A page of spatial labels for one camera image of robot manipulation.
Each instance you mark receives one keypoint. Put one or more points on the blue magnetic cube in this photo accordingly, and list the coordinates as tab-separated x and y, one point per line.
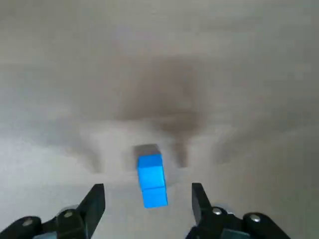
152	179

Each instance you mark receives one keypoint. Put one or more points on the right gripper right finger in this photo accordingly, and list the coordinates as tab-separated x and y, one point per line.
207	221

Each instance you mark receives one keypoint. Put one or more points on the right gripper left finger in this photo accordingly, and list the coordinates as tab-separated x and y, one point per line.
84	219

